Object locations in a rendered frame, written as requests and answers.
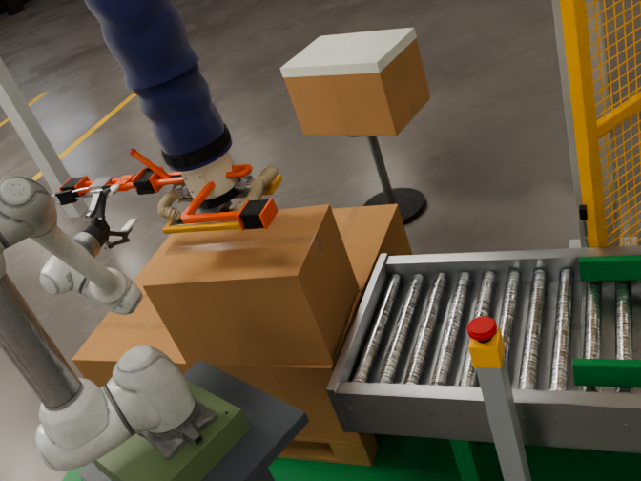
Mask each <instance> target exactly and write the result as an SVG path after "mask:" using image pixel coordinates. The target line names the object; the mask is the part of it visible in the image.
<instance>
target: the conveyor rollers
mask: <svg viewBox="0 0 641 481"><path fill-rule="evenodd" d="M471 279H472V277H471V275H470V274H469V273H467V272H461V273H460V274H459V276H458V280H457V283H456V287H455V291H454V295H453V299H452V303H451V306H450V309H449V313H448V317H447V321H446V325H445V332H444V336H443V338H442V342H441V346H440V350H439V354H438V358H437V362H436V365H435V369H434V372H433V376H432V380H431V384H430V385H431V386H446V385H447V381H448V377H449V373H450V369H451V365H452V361H453V357H454V352H455V348H456V344H457V340H458V336H459V332H460V328H461V323H462V319H463V316H464V312H465V304H466V300H467V295H468V291H469V287H470V284H471ZM521 279H522V275H521V273H520V272H518V271H516V270H512V271H509V272H508V273H507V282H506V288H505V293H504V298H503V304H502V309H501V315H500V321H499V325H498V328H501V332H502V337H503V341H504V346H505V352H504V355H505V359H506V364H507V367H508V361H509V354H510V349H511V342H512V335H513V329H514V323H515V317H516V310H517V304H518V298H519V292H520V285H521ZM424 281H425V277H424V276H423V275H422V274H419V273H416V274H414V275H413V276H412V279H411V282H410V285H409V287H408V290H407V293H406V296H405V299H404V302H403V307H402V310H401V313H400V316H399V319H398V321H397V324H396V327H395V330H394V333H393V336H392V339H391V342H390V345H389V348H388V350H387V353H386V356H385V359H384V362H383V367H382V370H381V373H380V376H379V379H378V382H377V383H381V384H393V382H394V379H395V376H396V372H397V369H398V366H399V363H400V359H401V357H402V354H403V349H404V345H405V342H406V339H407V336H408V332H409V329H410V326H411V324H412V321H413V317H414V314H415V311H416V308H417V304H418V301H419V299H420V296H421V293H422V289H423V286H424ZM447 281H448V276H447V275H446V274H445V273H437V274H436V275H435V278H434V282H433V284H432V287H431V291H430V294H429V298H428V301H427V304H426V308H425V311H424V316H423V319H422V323H421V326H420V329H419V333H418V336H417V339H416V343H415V345H414V349H413V352H412V355H411V359H410V362H409V366H408V369H407V372H406V375H405V378H404V381H403V384H404V385H419V384H420V381H421V378H422V375H423V371H424V365H425V361H426V357H427V354H428V350H429V347H430V344H431V340H432V336H433V333H434V329H435V325H436V323H437V319H438V315H439V312H440V308H441V304H442V301H443V297H444V293H445V288H446V284H447ZM547 281H548V273H547V272H546V271H544V270H540V269H539V270H536V271H534V272H533V277H532V284H531V291H530V298H529V306H528V313H527V326H526V333H525V340H524V347H523V355H522V362H521V369H520V376H519V384H518V389H535V387H536V378H537V369H538V360H539V351H540V343H541V334H542V325H543V317H544V308H545V299H546V291H547ZM402 282H403V278H402V277H401V276H400V275H398V274H393V275H391V276H390V279H389V282H388V284H387V287H386V289H385V291H384V294H383V299H382V301H381V304H380V307H379V309H378V312H377V315H376V318H375V320H374V323H373V325H372V327H371V330H370V333H369V336H368V338H367V341H366V344H365V346H364V349H363V352H362V356H361V358H360V361H359V363H358V366H357V369H356V371H355V374H354V377H353V380H352V382H358V383H367V382H368V379H369V376H370V373H371V370H372V367H373V365H374V363H375V360H376V357H377V354H378V351H379V348H380V345H381V342H382V339H383V335H384V332H385V330H386V327H387V324H388V321H389V318H390V315H391V313H392V310H393V307H394V304H395V301H396V299H397V296H398V293H399V290H400V288H401V285H402ZM495 282H496V275H495V273H493V272H491V271H486V272H485V273H484V274H483V277H482V281H481V285H480V290H479V295H478V299H477V303H476V307H475V312H474V317H473V319H475V318H478V317H488V316H489V311H490V307H491V302H492V297H493V292H494V286H495ZM573 288H574V272H573V271H572V270H570V269H563V270H561V271H560V275H559V285H558V296H557V306H556V317H555V327H554V338H553V349H552V359H551V370H550V380H549V390H562V391H567V390H568V376H569V347H570V332H571V317H572V303H573ZM601 324H602V281H596V282H587V289H586V310H585V331H584V352H583V359H601ZM469 341H470V337H469V339H468V343H467V348H466V352H465V360H464V364H463V369H462V373H461V378H460V383H459V387H475V386H476V380H477V371H476V367H473V364H472V361H471V357H470V353H469V349H468V346H469ZM615 359H622V360H633V335H632V301H631V281H615Z"/></svg>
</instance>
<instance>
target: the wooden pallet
mask: <svg viewBox="0 0 641 481"><path fill-rule="evenodd" d="M377 449H378V442H377V440H376V438H375V435H374V433H365V434H364V436H363V438H362V441H361V442H355V441H343V440H331V439H320V438H308V437H297V436H296V437H295V438H294V439H293V440H292V441H291V442H290V444H289V445H288V446H287V447H286V448H285V449H284V450H283V451H282V453H281V454H280V455H279V456H278V457H281V458H291V459H301V460H311V461H321V462H330V463H341V464H350V465H360V466H369V467H372V465H373V462H374V459H375V455H376V452H377Z"/></svg>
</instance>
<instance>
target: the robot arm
mask: <svg viewBox="0 0 641 481"><path fill-rule="evenodd" d="M119 186H120V185H119V184H116V185H112V186H111V187H110V188H107V189H105V190H104V191H102V190H100V191H94V194H93V199H92V202H91V205H90V208H89V211H88V212H87V214H86V215H85V217H86V218H89V219H90V221H91V223H90V225H88V226H87V227H86V228H85V229H84V230H83V231H82V232H79V233H77V234H76V235H75V236H74V237H73V238H72V239H71V238H70V237H69V236H68V235H66V234H65V233H64V232H63V231H62V230H61V229H60V228H59V227H58V226H57V212H56V206H55V202H54V200H53V198H52V196H51V195H50V193H49V192H48V191H47V189H46V188H45V187H44V186H43V185H41V184H40V183H39V182H37V181H36V180H34V179H32V178H28V177H24V176H10V177H7V178H4V179H2V180H0V346H1V347H2V349H3V350H4V352H5V353H6V354H7V356H8V357H9V358H10V360H11V361H12V363H13V364H14V365H15V367H16V368H17V369H18V371H19V372H20V373H21V375H22V376H23V378H24V379H25V380H26V382H27V383H28V384H29V386H30V387H31V389H32V390H33V391H34V393H35V394H36V395H37V397H38V398H39V399H40V401H41V402H42V403H41V406H40V409H39V419H40V421H41V423H42V424H40V425H39V426H38V427H37V430H36V433H35V435H34V440H35V442H34V444H35V448H36V450H37V452H38V454H39V456H40V457H41V459H42V460H43V461H44V462H45V464H46V465H47V466H48V467H49V468H51V469H52V470H54V471H70V470H75V469H78V468H81V467H84V466H86V465H88V464H91V463H92V462H93V461H95V460H97V459H99V458H101V457H102V456H104V455H106V454H107V453H109V452H110V451H112V450H114V449H116V448H117V447H118V446H120V445H121V444H123V443H124V442H125V441H127V440H128V439H129V438H130V437H132V436H133V435H135V434H136V433H137V434H138V435H139V436H143V437H145V438H146V439H147V440H148V441H149V442H150V443H151V444H152V445H153V446H154V447H156V448H157V449H158V450H159V451H160V452H161V455H162V457H163V458H164V460H170V459H172V458H173V457H174V456H175V455H176V453H177V452H178V451H179V450H180V449H181V448H182V447H183V446H185V445H186V444H187V443H188V442H191V443H193V444H195V445H199V444H200V443H201V442H202V441H203V439H202V437H201V436H200V434H199V432H201V431H202V430H203V429H204V428H205V427H207V426H208V425H210V424H211V423H213V422H215V421H216V419H217V413H216V412H215V411H214V410H210V409H208V408H206V407H205V406H204V405H202V404H201V403H200V402H199V401H197V400H196V398H195V397H194V395H193V393H192V391H191V389H190V387H189V385H188V383H187V381H186V379H185V377H184V376H183V374H182V372H181V371H180V369H179V368H178V366H177V365H176V364H175V363H174V362H173V361H172V360H171V359H170V358H169V357H168V356H167V355H166V354H165V353H163V352H162V351H160V350H159V349H157V348H155V347H152V346H147V345H141V346H137V347H134V348H132V349H130V350H128V351H127V352H126V353H125V354H123V356H121V357H120V358H119V360H118V361H117V363H116V364H115V366H114V370H113V377H112V378H111V380H110V381H109V382H108V383H107V384H106V385H105V386H103V387H98V386H97V385H95V384H94V383H93V382H92V381H91V380H88V379H82V378H77V376H76V375H75V373H74V372H73V370H72V368H71V367H70V365H69V364H68V362H67V361H66V359H65V358H64V356H63V355H62V353H61V352H60V351H59V349H58V348H57V346H56V345H55V343H54V342H53V340H52V338H51V337H50V335H49V334H48V332H47V331H46V329H45V328H44V327H43V325H42V324H41V323H40V322H39V320H38V319H37V317H36V316H35V314H34V313H33V311H32V310H31V308H30V306H29V305H28V303H27V302H26V301H25V299H24V298H23V296H22V295H21V293H20V292H19V290H18V289H17V287H16V286H15V284H14V283H13V281H12V280H11V278H10V276H9V275H8V274H7V272H6V266H7V265H6V259H5V256H4V252H3V251H4V250H6V249H7V248H9V247H11V246H13V245H15V244H17V243H18V242H20V241H23V240H25V239H27V238H31V239H33V240H34V241H36V242H37V243H39V244H40V245H41V246H43V247H44V248H45V249H46V250H48V251H49V252H51V253H52V256H51V257H50V259H49V260H48V261H47V262H46V264H45V265H44V267H43V268H42V270H41V273H40V279H39V281H40V284H41V286H42V287H43V288H44V289H45V290H46V291H47V292H48V293H50V294H52V295H60V294H64V293H67V292H68V291H69V290H70V291H74V292H78V293H80V294H82V295H83V296H85V297H86V298H88V299H89V300H90V301H92V302H94V303H96V304H98V305H99V306H101V307H103V308H105V309H107V310H109V311H111V312H113V313H116V314H120V315H129V314H133V313H134V311H135V310H136V308H137V307H138V305H139V303H140V302H141V300H142V299H143V296H142V292H141V290H140V288H139V287H138V286H137V285H136V284H135V283H134V282H132V281H131V280H130V279H129V278H128V277H127V276H125V275H124V274H122V273H121V272H119V271H118V270H116V269H113V268H110V267H105V266H104V265H103V264H102V263H100V262H99V261H98V260H97V259H95V257H96V256H97V255H98V254H99V253H100V250H101V247H102V246H103V245H104V244H105V245H104V249H112V248H113V247H114V246H116V245H119V244H121V243H125V242H128V241H130V239H128V235H129V233H130V232H131V231H132V229H133V228H132V227H133V226H134V224H135V223H136V222H137V221H138V219H130V220H129V221H128V222H127V223H126V224H125V226H124V227H123V228H122V229H121V230H120V232H115V231H110V226H109V225H108V223H107V222H106V221H105V217H106V216H105V207H106V199H108V198H109V197H110V196H111V195H112V194H113V193H114V192H115V191H116V190H117V188H118V187H119ZM98 218H101V220H99V219H98ZM109 236H117V237H122V239H120V240H114V241H108V240H109Z"/></svg>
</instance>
